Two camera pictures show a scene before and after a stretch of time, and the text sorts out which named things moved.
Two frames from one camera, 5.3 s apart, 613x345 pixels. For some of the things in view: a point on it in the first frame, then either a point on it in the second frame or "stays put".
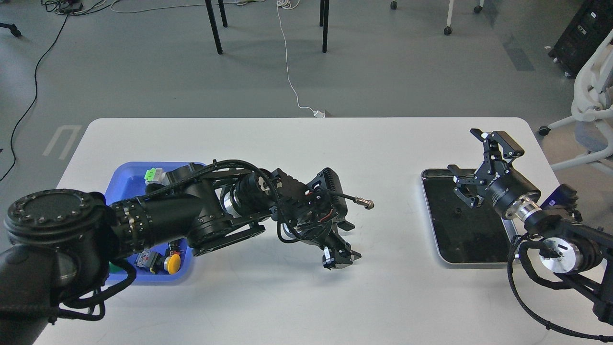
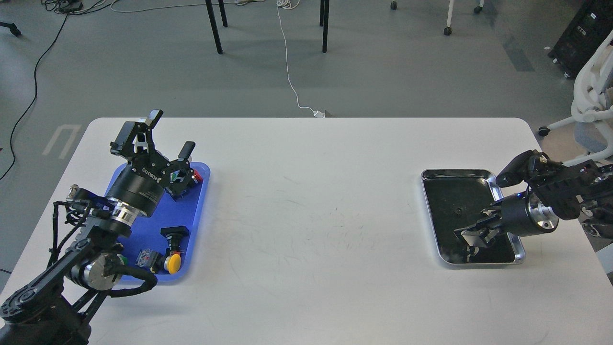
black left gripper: x=338 y=253 → x=138 y=188
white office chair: x=592 y=108 stays put
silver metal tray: x=464 y=234 stays put
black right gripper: x=510 y=192 → x=524 y=214
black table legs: x=218 y=41 stays put
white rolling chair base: x=448 y=30 stays put
